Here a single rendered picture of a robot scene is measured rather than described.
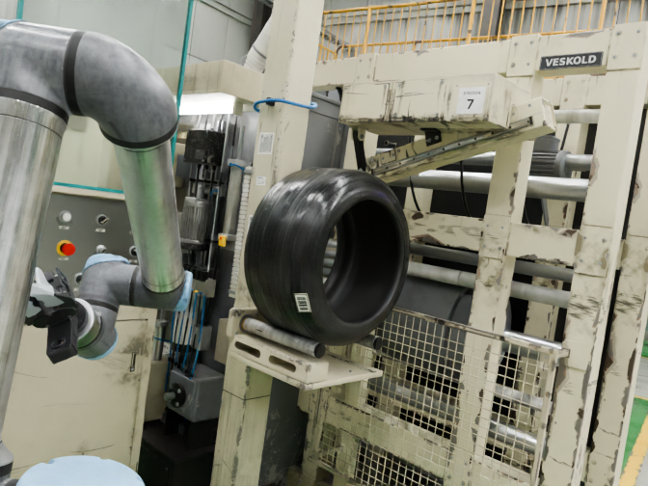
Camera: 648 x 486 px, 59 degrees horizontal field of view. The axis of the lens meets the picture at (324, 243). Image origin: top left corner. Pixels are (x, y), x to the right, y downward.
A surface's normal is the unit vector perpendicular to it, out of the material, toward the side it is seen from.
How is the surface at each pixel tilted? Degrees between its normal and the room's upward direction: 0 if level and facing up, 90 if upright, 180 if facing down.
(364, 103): 90
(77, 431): 89
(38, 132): 80
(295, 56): 90
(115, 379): 90
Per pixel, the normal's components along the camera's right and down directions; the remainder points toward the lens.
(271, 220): -0.59, -0.38
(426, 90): -0.68, -0.06
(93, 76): 0.24, 0.27
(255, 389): 0.72, 0.14
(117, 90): 0.50, 0.33
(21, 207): 0.82, -0.04
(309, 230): 0.04, -0.17
